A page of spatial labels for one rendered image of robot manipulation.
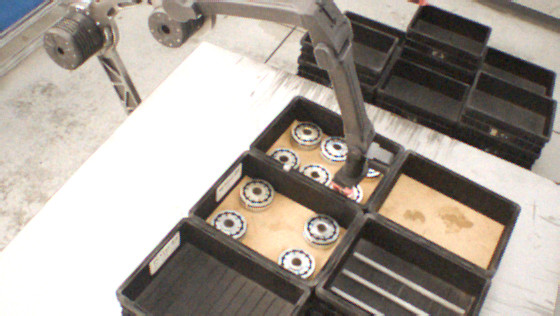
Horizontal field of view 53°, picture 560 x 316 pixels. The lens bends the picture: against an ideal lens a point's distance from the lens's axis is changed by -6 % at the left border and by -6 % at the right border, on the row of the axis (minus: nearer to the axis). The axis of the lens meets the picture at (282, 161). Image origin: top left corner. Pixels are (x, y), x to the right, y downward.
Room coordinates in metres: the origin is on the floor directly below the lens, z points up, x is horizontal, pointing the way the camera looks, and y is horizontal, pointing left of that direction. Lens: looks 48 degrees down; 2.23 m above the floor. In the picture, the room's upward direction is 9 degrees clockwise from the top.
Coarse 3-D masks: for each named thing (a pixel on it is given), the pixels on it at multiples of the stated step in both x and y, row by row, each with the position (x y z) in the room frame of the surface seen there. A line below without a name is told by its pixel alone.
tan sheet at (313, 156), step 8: (288, 128) 1.39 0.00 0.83; (288, 136) 1.36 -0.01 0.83; (328, 136) 1.38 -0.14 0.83; (280, 144) 1.32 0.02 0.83; (288, 144) 1.32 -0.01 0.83; (296, 152) 1.29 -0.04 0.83; (304, 152) 1.30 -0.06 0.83; (312, 152) 1.30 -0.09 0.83; (304, 160) 1.26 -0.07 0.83; (312, 160) 1.27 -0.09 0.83; (320, 160) 1.27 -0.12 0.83; (328, 168) 1.24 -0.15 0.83; (336, 168) 1.25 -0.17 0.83; (360, 184) 1.20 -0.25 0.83; (368, 184) 1.20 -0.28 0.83; (376, 184) 1.21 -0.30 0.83; (368, 192) 1.17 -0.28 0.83
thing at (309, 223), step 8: (312, 216) 1.02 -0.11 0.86; (320, 216) 1.03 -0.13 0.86; (328, 216) 1.03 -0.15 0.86; (304, 224) 0.99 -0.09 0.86; (312, 224) 1.00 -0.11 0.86; (336, 224) 1.01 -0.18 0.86; (312, 232) 0.97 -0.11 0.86; (336, 232) 0.98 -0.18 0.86; (312, 240) 0.94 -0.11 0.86; (320, 240) 0.95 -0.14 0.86; (328, 240) 0.95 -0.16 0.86
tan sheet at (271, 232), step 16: (224, 208) 1.03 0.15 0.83; (240, 208) 1.04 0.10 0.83; (272, 208) 1.06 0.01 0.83; (288, 208) 1.06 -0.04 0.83; (304, 208) 1.07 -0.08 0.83; (256, 224) 0.99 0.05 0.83; (272, 224) 1.00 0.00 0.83; (288, 224) 1.01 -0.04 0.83; (256, 240) 0.94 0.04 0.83; (272, 240) 0.94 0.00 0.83; (288, 240) 0.95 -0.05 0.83; (272, 256) 0.89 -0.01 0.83; (320, 256) 0.91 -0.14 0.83
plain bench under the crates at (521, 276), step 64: (192, 64) 1.80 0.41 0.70; (256, 64) 1.86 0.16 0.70; (128, 128) 1.41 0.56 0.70; (192, 128) 1.45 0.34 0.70; (256, 128) 1.50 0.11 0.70; (384, 128) 1.60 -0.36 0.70; (64, 192) 1.09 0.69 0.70; (128, 192) 1.13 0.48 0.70; (192, 192) 1.17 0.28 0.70; (512, 192) 1.38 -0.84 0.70; (0, 256) 0.81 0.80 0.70; (64, 256) 0.85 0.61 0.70; (128, 256) 0.89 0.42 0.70; (512, 256) 1.10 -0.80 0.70
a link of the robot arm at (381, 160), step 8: (376, 144) 1.13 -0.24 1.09; (352, 152) 1.08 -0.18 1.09; (360, 152) 1.07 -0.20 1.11; (368, 152) 1.10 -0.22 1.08; (376, 152) 1.10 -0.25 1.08; (384, 152) 1.11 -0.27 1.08; (376, 160) 1.09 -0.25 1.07; (384, 160) 1.08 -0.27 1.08; (392, 160) 1.09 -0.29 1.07; (376, 168) 1.08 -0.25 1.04; (384, 168) 1.08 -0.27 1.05
